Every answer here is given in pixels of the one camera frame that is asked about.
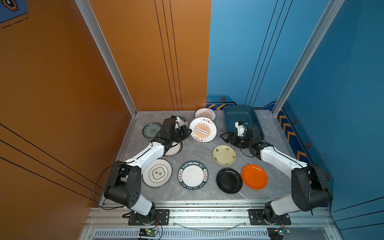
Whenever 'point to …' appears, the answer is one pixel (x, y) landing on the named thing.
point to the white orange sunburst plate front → (204, 130)
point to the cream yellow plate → (224, 155)
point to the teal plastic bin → (241, 113)
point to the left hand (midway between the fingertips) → (193, 128)
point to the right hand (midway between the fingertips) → (223, 137)
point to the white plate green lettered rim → (193, 175)
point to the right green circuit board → (277, 233)
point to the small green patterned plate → (150, 130)
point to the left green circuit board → (146, 232)
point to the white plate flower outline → (158, 174)
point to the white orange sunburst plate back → (205, 112)
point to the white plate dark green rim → (183, 121)
